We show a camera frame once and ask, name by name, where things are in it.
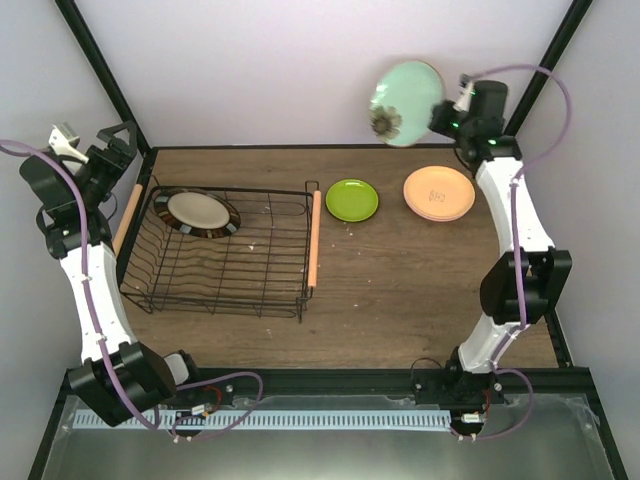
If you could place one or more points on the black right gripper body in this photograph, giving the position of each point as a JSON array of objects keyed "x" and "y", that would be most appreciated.
[{"x": 439, "y": 124}]

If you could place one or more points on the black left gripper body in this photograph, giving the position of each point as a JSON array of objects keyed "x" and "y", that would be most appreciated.
[{"x": 112, "y": 173}]

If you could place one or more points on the cream yellow plastic plate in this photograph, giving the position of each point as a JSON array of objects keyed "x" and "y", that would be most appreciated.
[{"x": 438, "y": 188}]

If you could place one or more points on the light blue floral plate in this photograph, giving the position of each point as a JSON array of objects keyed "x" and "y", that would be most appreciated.
[{"x": 400, "y": 108}]

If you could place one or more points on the pink plastic plate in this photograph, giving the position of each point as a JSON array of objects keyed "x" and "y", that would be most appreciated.
[{"x": 437, "y": 216}]

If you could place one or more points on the lime green plate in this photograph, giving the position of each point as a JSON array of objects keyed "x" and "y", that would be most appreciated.
[{"x": 352, "y": 200}]

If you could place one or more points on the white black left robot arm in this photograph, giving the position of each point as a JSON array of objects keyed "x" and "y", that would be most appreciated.
[{"x": 119, "y": 377}]

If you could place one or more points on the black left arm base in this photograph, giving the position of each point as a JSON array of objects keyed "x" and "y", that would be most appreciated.
[{"x": 195, "y": 406}]

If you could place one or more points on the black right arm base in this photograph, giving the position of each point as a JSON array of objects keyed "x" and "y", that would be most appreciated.
[{"x": 467, "y": 397}]

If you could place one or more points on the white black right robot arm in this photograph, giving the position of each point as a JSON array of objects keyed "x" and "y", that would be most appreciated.
[{"x": 526, "y": 281}]

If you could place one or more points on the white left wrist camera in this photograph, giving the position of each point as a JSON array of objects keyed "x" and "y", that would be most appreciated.
[{"x": 64, "y": 141}]

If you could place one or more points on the black wire dish rack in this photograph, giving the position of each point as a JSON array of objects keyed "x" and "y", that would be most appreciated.
[{"x": 269, "y": 268}]

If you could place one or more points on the black aluminium cage frame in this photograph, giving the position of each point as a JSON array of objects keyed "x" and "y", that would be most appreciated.
[{"x": 567, "y": 378}]

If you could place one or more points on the white slotted cable duct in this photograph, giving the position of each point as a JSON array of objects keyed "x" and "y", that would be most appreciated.
[{"x": 402, "y": 420}]

